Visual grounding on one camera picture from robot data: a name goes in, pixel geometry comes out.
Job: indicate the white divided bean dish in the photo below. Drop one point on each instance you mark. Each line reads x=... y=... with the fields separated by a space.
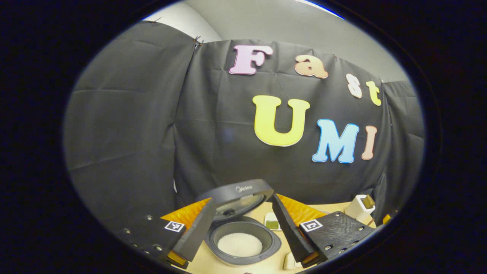
x=272 y=223

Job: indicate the wooden stick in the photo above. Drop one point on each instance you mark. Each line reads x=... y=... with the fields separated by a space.
x=368 y=201

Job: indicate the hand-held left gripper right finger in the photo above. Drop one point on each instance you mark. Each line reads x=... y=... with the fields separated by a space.
x=291 y=232

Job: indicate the black and silver rice cooker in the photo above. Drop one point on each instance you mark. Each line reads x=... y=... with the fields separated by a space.
x=239 y=243

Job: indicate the white utensil holder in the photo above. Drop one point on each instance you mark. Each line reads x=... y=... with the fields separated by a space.
x=357 y=211

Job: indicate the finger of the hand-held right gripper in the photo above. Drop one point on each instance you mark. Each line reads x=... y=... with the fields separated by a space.
x=387 y=219

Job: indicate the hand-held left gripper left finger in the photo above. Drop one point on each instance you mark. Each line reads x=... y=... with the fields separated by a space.
x=198 y=228

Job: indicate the black backdrop cloth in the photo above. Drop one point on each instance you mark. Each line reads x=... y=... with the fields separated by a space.
x=152 y=125

